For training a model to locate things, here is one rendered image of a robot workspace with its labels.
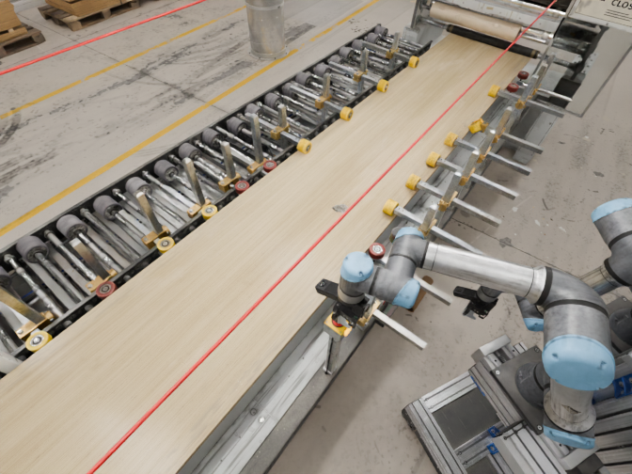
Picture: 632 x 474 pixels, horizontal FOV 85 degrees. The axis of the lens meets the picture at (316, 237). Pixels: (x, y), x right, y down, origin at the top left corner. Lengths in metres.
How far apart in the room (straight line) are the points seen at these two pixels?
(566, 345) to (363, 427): 1.63
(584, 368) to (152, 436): 1.28
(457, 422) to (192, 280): 1.58
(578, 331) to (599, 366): 0.07
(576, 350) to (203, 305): 1.30
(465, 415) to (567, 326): 1.45
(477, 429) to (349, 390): 0.73
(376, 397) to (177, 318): 1.34
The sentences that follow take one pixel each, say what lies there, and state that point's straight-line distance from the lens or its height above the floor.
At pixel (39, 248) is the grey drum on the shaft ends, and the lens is 2.24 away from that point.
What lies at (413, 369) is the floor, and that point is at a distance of 2.48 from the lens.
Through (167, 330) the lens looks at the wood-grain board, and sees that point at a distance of 1.60.
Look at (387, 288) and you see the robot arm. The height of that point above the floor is 1.57.
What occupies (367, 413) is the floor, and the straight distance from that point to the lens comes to 2.35.
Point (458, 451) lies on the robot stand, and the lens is 2.21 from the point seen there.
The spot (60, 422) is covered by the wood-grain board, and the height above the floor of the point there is 0.90.
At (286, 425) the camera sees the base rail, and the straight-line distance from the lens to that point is 1.60.
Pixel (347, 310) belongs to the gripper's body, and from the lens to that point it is 1.01.
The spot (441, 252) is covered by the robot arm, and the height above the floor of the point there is 1.58.
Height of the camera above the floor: 2.28
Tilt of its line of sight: 53 degrees down
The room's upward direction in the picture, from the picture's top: 2 degrees clockwise
